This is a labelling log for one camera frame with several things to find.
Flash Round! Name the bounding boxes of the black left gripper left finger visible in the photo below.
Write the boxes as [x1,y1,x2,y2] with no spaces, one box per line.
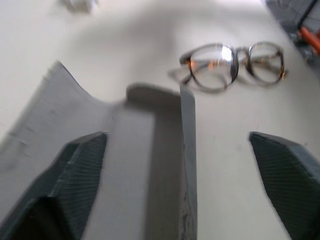
[0,131,109,240]

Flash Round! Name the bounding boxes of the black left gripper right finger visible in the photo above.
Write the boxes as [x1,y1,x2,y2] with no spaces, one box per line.
[248,131,320,240]

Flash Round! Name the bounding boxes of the grey open glasses case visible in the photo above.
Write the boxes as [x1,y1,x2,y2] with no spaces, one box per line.
[0,60,198,240]

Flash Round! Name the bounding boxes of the tortoiseshell round glasses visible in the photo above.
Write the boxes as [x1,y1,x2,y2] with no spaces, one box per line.
[168,41,290,94]

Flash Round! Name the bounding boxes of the dark grey ribbed mat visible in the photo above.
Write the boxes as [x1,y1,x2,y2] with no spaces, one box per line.
[263,0,320,66]

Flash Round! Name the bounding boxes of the pale blurred object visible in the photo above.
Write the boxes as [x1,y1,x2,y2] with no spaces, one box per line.
[59,0,99,12]

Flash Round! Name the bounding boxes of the orange-handled tool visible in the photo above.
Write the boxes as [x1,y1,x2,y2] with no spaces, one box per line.
[299,26,320,56]

